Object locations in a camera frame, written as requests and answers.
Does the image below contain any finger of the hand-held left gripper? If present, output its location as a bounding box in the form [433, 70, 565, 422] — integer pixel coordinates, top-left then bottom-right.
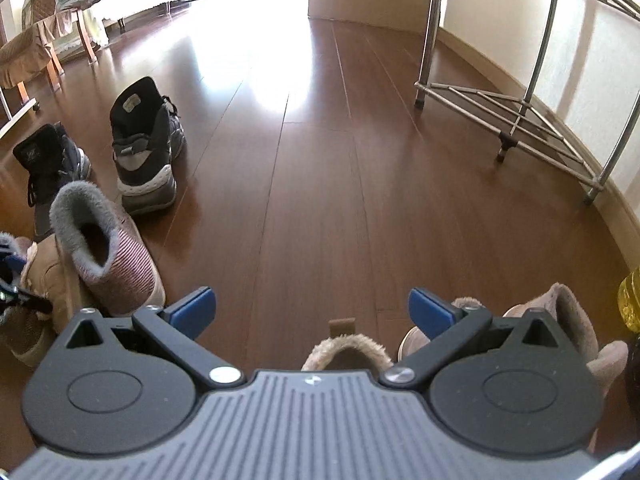
[0, 282, 54, 314]
[0, 244, 27, 282]

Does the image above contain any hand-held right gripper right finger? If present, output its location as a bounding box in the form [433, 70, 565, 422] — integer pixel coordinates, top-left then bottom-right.
[378, 287, 572, 390]

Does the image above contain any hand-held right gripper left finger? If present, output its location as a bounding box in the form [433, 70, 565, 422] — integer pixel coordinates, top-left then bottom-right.
[65, 286, 247, 391]

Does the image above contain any brown fleece-lined shoe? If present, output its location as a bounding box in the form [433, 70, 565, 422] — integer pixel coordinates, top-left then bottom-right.
[301, 317, 396, 372]
[0, 232, 85, 370]

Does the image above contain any pink striped grey-fur slipper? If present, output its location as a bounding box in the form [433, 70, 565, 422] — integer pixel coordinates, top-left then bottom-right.
[49, 181, 167, 318]

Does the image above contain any black high-top sneaker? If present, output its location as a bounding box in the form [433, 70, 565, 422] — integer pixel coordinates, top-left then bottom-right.
[109, 76, 188, 217]
[12, 122, 92, 242]

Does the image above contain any yellow translucent bottle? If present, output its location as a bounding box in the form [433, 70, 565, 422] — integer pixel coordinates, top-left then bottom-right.
[618, 267, 640, 334]

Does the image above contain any chair with brown cover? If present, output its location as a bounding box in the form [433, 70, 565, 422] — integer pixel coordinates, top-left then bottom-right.
[0, 0, 109, 104]

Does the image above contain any metal corner rack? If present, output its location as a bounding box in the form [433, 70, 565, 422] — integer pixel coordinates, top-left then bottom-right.
[413, 0, 640, 207]

